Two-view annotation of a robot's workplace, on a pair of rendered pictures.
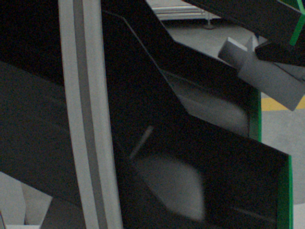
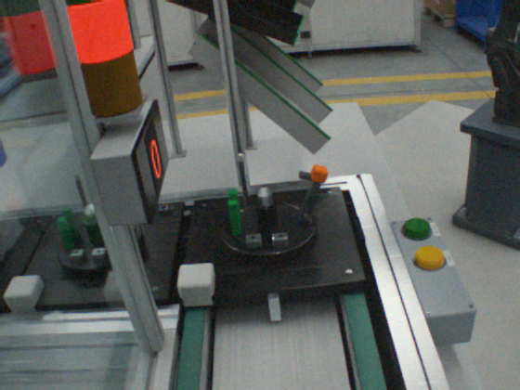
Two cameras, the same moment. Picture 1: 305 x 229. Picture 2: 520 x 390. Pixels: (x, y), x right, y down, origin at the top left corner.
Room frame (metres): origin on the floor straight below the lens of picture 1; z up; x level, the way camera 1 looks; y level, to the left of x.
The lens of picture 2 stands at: (-0.52, -0.04, 1.42)
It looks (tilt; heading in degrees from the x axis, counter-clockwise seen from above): 31 degrees down; 4
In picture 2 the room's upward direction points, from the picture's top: 7 degrees counter-clockwise
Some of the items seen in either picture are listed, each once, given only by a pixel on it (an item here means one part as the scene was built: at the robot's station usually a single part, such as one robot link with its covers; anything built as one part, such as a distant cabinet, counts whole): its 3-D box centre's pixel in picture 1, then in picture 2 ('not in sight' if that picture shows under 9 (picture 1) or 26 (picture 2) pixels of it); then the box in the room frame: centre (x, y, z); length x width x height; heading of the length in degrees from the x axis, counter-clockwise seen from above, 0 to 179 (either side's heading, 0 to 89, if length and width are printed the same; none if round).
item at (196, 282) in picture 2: not in sight; (197, 285); (0.02, 0.09, 0.97); 0.05 x 0.05 x 0.04; 1
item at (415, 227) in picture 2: not in sight; (416, 230); (0.11, -0.22, 0.96); 0.04 x 0.04 x 0.02
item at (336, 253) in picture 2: not in sight; (269, 240); (0.12, -0.01, 0.96); 0.24 x 0.24 x 0.02; 1
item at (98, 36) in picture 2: not in sight; (99, 27); (-0.07, 0.11, 1.33); 0.05 x 0.05 x 0.05
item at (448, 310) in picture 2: not in sight; (427, 277); (0.04, -0.23, 0.93); 0.21 x 0.07 x 0.06; 1
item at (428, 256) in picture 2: not in sight; (429, 259); (0.04, -0.23, 0.96); 0.04 x 0.04 x 0.02
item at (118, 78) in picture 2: not in sight; (110, 81); (-0.07, 0.11, 1.28); 0.05 x 0.05 x 0.05
